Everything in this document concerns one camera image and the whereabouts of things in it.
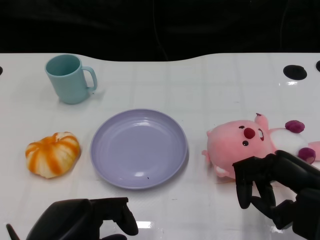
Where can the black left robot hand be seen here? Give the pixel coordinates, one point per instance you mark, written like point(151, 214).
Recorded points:
point(70, 217)

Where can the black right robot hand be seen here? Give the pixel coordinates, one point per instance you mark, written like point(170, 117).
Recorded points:
point(290, 167)

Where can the pink plush doll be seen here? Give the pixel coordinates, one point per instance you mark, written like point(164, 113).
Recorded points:
point(230, 142)

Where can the purple plastic plate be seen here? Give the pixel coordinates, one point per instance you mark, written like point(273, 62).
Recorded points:
point(138, 147)

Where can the orange white striped pumpkin toy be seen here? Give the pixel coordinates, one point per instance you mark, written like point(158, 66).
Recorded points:
point(52, 155)

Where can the teal plastic mug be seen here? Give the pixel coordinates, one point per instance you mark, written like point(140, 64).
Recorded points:
point(67, 82)

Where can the black backdrop cloth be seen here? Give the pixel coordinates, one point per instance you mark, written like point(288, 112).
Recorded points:
point(150, 25)

